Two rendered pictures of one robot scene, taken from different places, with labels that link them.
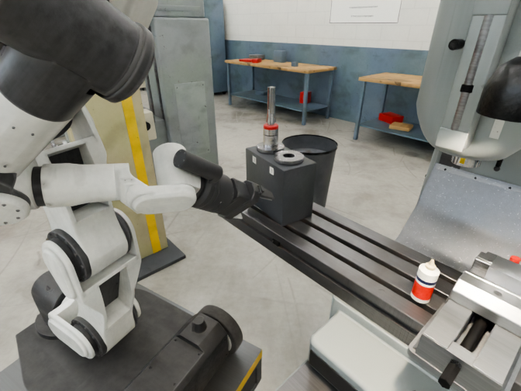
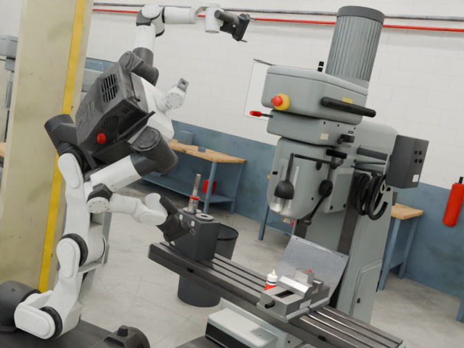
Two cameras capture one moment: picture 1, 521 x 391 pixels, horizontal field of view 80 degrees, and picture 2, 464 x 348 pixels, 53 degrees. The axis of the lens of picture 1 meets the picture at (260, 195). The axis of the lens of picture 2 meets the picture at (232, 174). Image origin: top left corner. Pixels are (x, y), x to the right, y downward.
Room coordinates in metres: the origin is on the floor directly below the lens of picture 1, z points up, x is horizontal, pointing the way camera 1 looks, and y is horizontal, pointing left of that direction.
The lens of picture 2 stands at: (-1.28, 0.24, 1.73)
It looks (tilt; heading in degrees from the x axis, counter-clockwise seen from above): 9 degrees down; 349
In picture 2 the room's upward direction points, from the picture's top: 11 degrees clockwise
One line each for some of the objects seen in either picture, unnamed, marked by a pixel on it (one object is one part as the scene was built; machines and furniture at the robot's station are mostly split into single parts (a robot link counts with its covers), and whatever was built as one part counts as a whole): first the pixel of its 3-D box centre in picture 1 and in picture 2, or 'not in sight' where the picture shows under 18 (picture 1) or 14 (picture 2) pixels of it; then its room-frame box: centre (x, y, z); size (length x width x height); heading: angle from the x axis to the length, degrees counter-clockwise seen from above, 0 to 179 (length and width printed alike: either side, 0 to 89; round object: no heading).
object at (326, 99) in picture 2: not in sight; (350, 108); (0.46, -0.51, 1.79); 0.45 x 0.04 x 0.04; 132
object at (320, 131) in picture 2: not in sight; (312, 128); (0.57, -0.42, 1.68); 0.34 x 0.24 x 0.10; 132
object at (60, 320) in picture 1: (97, 316); (49, 314); (0.69, 0.53, 0.68); 0.21 x 0.20 x 0.13; 60
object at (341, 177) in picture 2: not in sight; (319, 177); (0.67, -0.53, 1.47); 0.24 x 0.19 x 0.26; 42
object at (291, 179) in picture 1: (278, 179); (194, 232); (0.91, -0.06, 1.07); 0.22 x 0.12 x 0.20; 32
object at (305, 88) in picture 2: not in sight; (315, 97); (0.55, -0.40, 1.81); 0.47 x 0.26 x 0.16; 132
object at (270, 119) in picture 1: (270, 106); (197, 186); (0.95, -0.03, 1.29); 0.03 x 0.03 x 0.11
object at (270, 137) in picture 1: (270, 136); (193, 204); (0.95, -0.03, 1.20); 0.05 x 0.05 x 0.06
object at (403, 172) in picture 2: not in sight; (408, 162); (0.50, -0.83, 1.62); 0.20 x 0.09 x 0.21; 132
